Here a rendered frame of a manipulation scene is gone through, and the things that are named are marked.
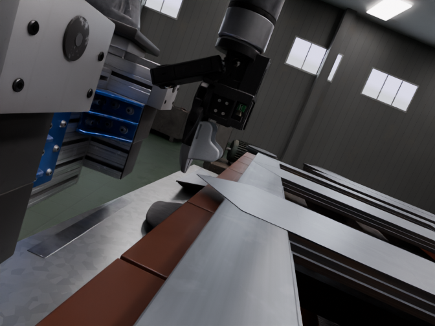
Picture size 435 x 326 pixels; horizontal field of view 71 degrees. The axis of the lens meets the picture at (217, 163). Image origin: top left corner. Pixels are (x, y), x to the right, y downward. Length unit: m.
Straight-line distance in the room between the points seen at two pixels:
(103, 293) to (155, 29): 10.44
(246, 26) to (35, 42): 0.30
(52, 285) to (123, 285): 0.24
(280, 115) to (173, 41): 4.11
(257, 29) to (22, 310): 0.44
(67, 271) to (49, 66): 0.30
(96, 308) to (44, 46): 0.17
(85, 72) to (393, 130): 11.35
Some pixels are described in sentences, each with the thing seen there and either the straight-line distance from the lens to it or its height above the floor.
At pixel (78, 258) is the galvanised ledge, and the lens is 0.51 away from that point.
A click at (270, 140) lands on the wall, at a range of 10.27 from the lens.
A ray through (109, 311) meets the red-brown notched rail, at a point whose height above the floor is 0.83.
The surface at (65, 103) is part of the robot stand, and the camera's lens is 0.29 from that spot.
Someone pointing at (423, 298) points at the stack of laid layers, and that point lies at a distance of 0.47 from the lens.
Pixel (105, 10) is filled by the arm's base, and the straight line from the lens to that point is 0.74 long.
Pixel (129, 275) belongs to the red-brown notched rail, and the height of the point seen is 0.83.
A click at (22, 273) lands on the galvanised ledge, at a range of 0.47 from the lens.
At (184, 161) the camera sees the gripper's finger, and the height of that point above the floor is 0.86.
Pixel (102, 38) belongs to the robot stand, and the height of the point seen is 0.97.
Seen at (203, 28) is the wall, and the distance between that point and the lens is 10.41.
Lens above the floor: 0.96
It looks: 10 degrees down
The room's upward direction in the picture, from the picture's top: 21 degrees clockwise
